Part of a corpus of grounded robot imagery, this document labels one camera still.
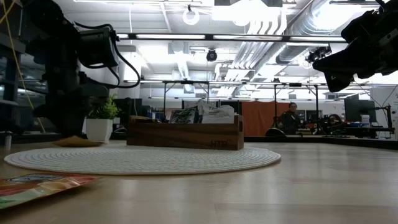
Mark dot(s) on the black metal table frame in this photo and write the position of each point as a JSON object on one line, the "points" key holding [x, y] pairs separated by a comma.
{"points": [[357, 143]]}

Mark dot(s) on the black ceiling dome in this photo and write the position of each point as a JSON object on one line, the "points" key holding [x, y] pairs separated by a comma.
{"points": [[211, 55]]}

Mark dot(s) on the white plastic container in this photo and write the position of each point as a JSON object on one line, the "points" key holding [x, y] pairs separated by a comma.
{"points": [[365, 120]]}

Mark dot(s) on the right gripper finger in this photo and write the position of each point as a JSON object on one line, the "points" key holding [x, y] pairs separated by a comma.
{"points": [[337, 70]]}

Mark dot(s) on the black desk monitor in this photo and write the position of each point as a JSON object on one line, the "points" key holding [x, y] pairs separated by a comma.
{"points": [[132, 107], [359, 110]]}

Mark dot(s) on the white round woven placemat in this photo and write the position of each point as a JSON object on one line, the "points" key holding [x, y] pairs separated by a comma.
{"points": [[140, 161]]}

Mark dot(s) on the small green potted plant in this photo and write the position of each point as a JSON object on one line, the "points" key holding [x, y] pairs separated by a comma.
{"points": [[101, 127]]}

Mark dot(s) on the black overhead light beam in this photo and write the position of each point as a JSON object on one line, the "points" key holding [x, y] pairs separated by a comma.
{"points": [[248, 38]]}

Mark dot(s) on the black ceiling spotlight cluster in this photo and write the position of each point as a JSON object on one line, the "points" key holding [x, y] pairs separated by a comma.
{"points": [[317, 54]]}

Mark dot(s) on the person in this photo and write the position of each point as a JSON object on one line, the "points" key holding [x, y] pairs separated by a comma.
{"points": [[335, 119], [290, 119]]}

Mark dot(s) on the silver ventilation duct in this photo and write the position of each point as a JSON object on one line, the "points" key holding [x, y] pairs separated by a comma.
{"points": [[298, 31]]}

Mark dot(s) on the dark blue blackcurrant tea packet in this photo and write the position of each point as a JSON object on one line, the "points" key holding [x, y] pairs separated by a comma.
{"points": [[183, 116]]}

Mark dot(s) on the white orange tea packet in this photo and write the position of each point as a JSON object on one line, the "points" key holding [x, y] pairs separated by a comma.
{"points": [[205, 105], [220, 116]]}

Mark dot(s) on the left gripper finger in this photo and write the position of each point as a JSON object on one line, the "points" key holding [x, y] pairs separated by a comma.
{"points": [[73, 130]]}

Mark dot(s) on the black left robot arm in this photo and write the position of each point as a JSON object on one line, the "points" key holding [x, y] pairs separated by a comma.
{"points": [[56, 46]]}

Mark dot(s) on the black workstation frame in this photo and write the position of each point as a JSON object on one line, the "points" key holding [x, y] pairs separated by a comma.
{"points": [[275, 96]]}

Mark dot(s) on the orange partition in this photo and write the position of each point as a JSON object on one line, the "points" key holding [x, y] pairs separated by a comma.
{"points": [[258, 118]]}

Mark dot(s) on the wooden three-compartment tea box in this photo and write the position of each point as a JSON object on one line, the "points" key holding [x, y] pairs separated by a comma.
{"points": [[186, 137]]}

